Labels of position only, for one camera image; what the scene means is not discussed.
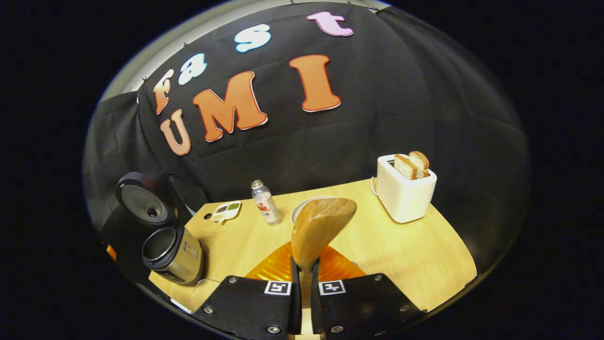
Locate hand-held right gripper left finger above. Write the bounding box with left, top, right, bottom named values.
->
left=193, top=242, right=302, bottom=340

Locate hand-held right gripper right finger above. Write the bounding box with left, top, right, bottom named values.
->
left=309, top=243, right=428, bottom=340

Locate clear plastic rice container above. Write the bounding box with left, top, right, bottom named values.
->
left=169, top=278, right=225, bottom=316

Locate dark grey rice cooker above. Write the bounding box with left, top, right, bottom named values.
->
left=115, top=171, right=205, bottom=285

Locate wooden spoon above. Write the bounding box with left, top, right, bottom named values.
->
left=290, top=197, right=358, bottom=312

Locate white divided bean dish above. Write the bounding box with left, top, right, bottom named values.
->
left=211, top=200, right=242, bottom=224

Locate clear drink bottle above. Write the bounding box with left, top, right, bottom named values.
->
left=251, top=179, right=283, bottom=226

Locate white round plate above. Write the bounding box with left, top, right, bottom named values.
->
left=290, top=195, right=338, bottom=225

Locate white toaster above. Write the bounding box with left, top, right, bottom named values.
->
left=375, top=154, right=438, bottom=224

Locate toast slice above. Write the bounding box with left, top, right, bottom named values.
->
left=394, top=154, right=419, bottom=180
left=408, top=151, right=430, bottom=179

